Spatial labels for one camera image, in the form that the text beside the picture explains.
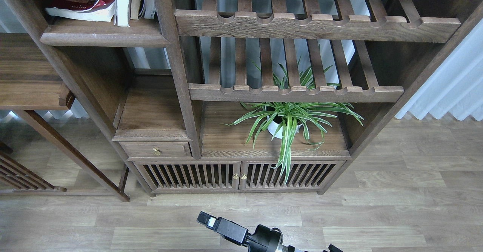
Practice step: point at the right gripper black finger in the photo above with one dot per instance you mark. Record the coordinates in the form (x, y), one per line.
(229, 230)

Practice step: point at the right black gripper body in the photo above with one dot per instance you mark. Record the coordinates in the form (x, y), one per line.
(264, 239)

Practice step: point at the white and purple book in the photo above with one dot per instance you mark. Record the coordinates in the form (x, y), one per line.
(121, 17)

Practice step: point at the red cover book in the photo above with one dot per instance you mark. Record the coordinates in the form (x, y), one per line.
(89, 10)

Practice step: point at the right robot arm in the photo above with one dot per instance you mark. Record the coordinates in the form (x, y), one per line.
(264, 239)

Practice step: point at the upright cream books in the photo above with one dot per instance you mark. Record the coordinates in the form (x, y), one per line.
(142, 8)

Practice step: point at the brass cabinet door knobs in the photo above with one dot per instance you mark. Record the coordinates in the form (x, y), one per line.
(238, 176)

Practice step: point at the brass drawer knob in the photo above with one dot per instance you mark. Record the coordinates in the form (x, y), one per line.
(156, 151)

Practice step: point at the spider plant in white pot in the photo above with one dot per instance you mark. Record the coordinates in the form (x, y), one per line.
(290, 116)

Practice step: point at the dark wooden bookshelf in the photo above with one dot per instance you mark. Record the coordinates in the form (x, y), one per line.
(173, 82)

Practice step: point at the white curtain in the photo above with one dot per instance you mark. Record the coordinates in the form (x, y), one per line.
(456, 87)

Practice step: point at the wooden side table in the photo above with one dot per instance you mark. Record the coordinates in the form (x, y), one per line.
(29, 84)

